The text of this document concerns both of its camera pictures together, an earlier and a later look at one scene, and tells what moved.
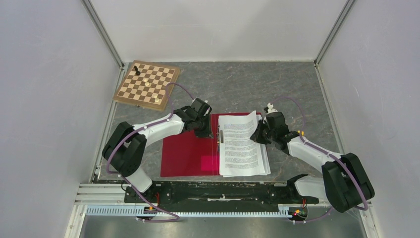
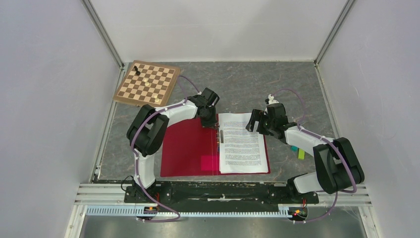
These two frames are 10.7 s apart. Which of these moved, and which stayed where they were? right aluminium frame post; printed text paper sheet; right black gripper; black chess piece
Moved: right black gripper
Stayed: printed text paper sheet; black chess piece; right aluminium frame post
